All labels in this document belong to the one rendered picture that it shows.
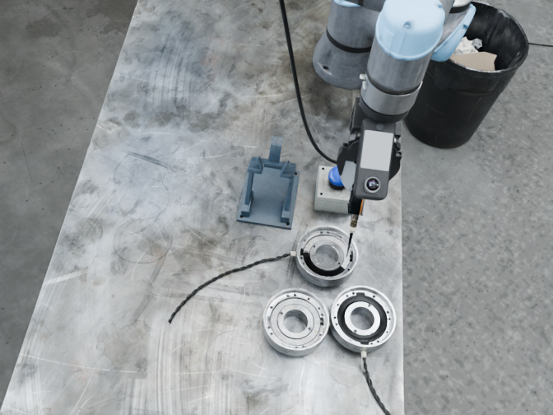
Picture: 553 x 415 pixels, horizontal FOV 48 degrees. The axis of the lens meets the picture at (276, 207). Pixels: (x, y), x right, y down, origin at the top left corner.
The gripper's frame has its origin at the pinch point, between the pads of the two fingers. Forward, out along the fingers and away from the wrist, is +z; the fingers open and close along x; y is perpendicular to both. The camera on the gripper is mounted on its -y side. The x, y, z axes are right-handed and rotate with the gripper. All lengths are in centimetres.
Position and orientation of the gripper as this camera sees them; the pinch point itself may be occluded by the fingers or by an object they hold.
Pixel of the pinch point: (359, 190)
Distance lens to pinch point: 101.5
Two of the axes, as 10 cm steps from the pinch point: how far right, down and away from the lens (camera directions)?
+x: -9.9, -1.6, 0.2
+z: -0.7, 5.3, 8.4
